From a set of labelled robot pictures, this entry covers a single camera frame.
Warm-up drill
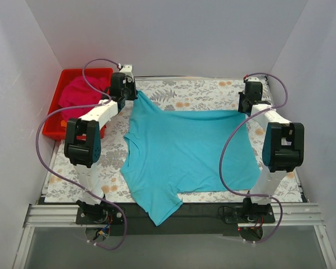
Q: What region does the turquoise t shirt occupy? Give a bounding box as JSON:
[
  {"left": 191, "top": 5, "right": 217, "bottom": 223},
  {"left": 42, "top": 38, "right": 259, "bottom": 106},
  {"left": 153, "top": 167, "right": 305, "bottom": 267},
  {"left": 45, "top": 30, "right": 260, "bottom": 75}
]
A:
[{"left": 120, "top": 92, "right": 260, "bottom": 226}]

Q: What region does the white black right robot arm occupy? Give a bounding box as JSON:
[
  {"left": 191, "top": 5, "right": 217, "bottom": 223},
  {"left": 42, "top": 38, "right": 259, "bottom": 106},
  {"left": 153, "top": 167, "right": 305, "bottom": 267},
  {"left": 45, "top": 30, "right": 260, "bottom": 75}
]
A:
[{"left": 238, "top": 77, "right": 305, "bottom": 223}]

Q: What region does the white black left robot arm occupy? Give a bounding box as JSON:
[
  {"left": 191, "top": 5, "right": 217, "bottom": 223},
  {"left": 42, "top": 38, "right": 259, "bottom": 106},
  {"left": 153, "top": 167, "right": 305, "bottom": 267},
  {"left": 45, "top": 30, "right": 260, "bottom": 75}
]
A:
[{"left": 64, "top": 65, "right": 137, "bottom": 225}]

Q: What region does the magenta t shirt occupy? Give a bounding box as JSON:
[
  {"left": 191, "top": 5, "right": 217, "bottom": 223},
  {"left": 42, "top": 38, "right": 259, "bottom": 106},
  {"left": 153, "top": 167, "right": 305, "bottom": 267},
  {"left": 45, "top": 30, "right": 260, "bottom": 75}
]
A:
[{"left": 58, "top": 76, "right": 110, "bottom": 108}]

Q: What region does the floral patterned table mat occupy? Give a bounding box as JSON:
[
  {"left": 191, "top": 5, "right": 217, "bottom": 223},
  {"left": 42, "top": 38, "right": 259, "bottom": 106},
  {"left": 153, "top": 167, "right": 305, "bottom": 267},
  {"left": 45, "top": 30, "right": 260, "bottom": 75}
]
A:
[{"left": 44, "top": 80, "right": 303, "bottom": 203}]

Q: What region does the orange cloth in bin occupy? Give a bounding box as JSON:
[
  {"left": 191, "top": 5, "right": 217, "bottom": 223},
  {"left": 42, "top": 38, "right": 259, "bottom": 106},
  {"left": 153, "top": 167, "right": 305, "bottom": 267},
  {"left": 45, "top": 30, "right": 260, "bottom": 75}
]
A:
[{"left": 60, "top": 120, "right": 67, "bottom": 128}]

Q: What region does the red plastic bin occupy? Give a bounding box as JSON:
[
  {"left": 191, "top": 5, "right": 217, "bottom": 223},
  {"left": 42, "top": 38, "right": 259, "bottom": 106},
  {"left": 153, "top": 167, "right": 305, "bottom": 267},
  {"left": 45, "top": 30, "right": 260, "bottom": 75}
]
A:
[{"left": 42, "top": 68, "right": 113, "bottom": 141}]

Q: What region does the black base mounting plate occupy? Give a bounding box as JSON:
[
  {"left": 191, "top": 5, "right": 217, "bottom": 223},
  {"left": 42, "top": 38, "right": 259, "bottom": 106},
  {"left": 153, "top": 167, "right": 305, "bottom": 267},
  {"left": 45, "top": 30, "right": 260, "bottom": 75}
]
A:
[{"left": 76, "top": 201, "right": 278, "bottom": 236}]

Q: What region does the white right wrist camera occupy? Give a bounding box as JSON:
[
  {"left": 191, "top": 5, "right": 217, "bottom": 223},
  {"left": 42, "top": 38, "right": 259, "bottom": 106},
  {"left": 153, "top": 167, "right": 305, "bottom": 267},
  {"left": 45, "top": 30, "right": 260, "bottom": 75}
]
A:
[{"left": 243, "top": 74, "right": 260, "bottom": 83}]

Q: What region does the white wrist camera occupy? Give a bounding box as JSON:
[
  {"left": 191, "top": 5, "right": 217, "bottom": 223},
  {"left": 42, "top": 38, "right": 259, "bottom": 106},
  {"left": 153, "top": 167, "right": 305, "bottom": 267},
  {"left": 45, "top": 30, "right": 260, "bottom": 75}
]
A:
[
  {"left": 243, "top": 74, "right": 260, "bottom": 83},
  {"left": 119, "top": 64, "right": 134, "bottom": 80}
]

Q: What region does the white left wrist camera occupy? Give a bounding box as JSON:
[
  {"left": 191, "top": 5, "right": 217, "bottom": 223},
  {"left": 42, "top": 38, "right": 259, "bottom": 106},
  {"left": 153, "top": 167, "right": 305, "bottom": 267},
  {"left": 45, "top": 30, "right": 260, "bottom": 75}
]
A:
[{"left": 119, "top": 64, "right": 134, "bottom": 80}]

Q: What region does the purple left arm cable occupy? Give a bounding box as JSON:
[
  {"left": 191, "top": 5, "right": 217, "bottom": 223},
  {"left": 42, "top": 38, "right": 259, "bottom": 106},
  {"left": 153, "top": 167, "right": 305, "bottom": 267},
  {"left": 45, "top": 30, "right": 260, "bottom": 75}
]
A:
[{"left": 35, "top": 58, "right": 129, "bottom": 251}]

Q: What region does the aluminium frame rail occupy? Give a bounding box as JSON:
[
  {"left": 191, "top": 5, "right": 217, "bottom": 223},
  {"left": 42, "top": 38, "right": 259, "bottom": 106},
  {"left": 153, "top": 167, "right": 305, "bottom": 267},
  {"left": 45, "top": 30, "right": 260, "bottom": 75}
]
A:
[{"left": 14, "top": 202, "right": 336, "bottom": 268}]

